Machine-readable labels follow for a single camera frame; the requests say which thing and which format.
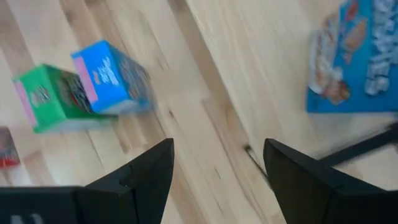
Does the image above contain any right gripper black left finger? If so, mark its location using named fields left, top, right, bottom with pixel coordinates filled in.
left=73, top=138, right=175, bottom=224

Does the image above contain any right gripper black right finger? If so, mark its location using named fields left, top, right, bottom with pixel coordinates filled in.
left=263, top=138, right=386, bottom=224

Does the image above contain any blue Rice Krispies cereal box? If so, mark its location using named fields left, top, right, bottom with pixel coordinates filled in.
left=306, top=0, right=398, bottom=124
left=70, top=39, right=155, bottom=115

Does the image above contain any green Apple Jacks cereal box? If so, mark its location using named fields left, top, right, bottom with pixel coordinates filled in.
left=12, top=63, right=118, bottom=134

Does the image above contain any red Froot Loops cereal box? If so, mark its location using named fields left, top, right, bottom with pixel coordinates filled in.
left=0, top=126, right=21, bottom=169

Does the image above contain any wooden shelf with black frame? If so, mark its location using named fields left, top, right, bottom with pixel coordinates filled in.
left=178, top=0, right=398, bottom=187

